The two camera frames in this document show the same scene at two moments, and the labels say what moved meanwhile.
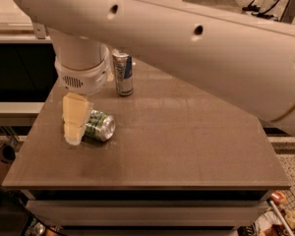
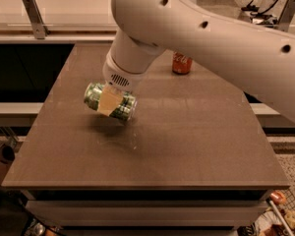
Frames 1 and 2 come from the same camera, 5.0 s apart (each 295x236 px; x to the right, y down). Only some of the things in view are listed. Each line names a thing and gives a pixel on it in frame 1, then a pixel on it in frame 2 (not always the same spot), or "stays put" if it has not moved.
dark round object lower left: [6, 153] stays put
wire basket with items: [283, 215] stays put
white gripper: [83, 80] -> [118, 77]
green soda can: [100, 126] -> [125, 111]
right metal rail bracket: [291, 9] stays put
